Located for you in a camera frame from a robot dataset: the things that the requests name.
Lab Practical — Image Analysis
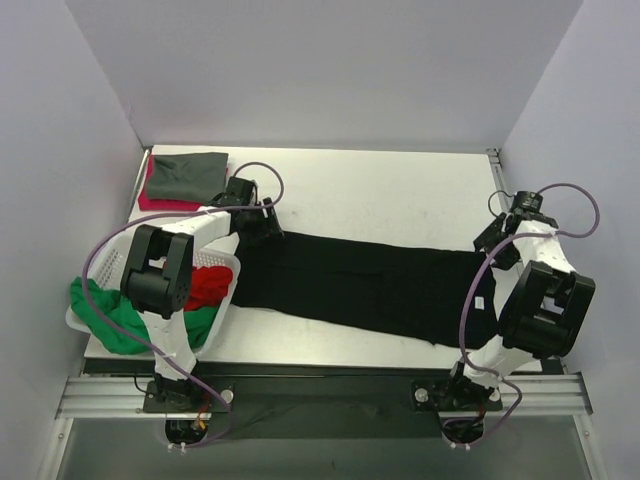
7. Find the black t-shirt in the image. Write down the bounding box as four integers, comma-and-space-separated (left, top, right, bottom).
232, 232, 498, 349

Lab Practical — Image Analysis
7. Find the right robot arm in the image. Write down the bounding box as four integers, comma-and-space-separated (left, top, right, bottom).
442, 190, 596, 408

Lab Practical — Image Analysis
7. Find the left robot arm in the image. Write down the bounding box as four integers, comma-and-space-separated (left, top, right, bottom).
120, 176, 283, 412

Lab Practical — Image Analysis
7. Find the folded grey t-shirt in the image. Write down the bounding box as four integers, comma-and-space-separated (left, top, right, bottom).
145, 152, 231, 201

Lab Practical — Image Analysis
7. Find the red t-shirt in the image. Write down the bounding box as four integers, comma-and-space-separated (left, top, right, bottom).
185, 266, 234, 311

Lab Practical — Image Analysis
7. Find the folded magenta t-shirt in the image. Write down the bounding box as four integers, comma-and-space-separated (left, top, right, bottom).
137, 154, 230, 213

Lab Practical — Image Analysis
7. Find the white plastic laundry basket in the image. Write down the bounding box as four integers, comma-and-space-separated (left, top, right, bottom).
65, 236, 240, 359

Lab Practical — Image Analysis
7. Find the green t-shirt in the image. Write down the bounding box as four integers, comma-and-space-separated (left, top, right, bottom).
70, 277, 219, 355

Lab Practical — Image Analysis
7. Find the black cable at right wrist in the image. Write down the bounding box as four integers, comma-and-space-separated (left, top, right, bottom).
487, 188, 519, 216

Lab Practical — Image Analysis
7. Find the aluminium frame rail right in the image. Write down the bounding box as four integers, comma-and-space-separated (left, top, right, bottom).
484, 146, 566, 374

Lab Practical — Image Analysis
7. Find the aluminium frame rail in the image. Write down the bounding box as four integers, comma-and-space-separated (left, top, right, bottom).
56, 375, 593, 419
484, 146, 566, 374

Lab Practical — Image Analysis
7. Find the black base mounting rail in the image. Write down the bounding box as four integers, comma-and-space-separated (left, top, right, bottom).
85, 360, 502, 440

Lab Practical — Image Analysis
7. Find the aluminium frame rail front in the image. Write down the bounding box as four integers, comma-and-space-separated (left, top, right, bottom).
56, 375, 593, 419

